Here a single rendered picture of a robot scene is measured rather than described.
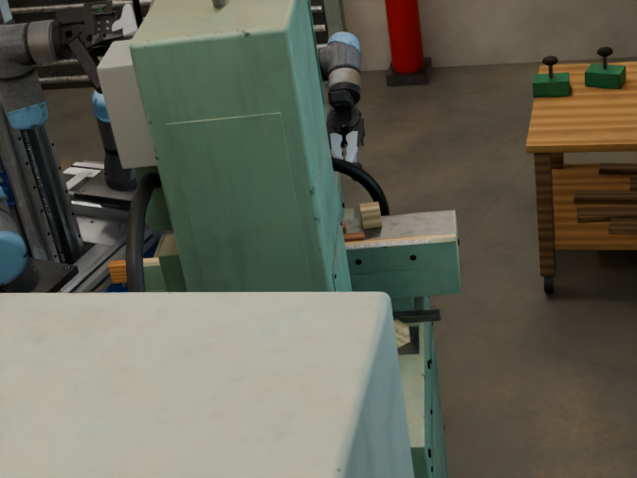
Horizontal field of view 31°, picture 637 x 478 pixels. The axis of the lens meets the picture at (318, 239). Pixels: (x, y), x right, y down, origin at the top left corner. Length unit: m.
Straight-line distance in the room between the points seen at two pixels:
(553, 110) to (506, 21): 1.66
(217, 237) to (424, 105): 3.27
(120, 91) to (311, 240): 0.34
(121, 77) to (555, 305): 2.18
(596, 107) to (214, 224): 2.03
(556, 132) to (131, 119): 1.94
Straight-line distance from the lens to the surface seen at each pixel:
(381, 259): 2.09
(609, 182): 3.82
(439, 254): 2.08
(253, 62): 1.54
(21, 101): 2.17
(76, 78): 5.70
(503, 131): 4.60
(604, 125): 3.40
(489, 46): 5.18
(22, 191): 2.60
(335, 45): 2.67
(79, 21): 2.12
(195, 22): 1.59
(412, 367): 2.03
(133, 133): 1.65
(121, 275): 2.23
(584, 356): 3.35
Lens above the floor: 2.04
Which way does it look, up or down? 31 degrees down
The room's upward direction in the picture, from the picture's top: 9 degrees counter-clockwise
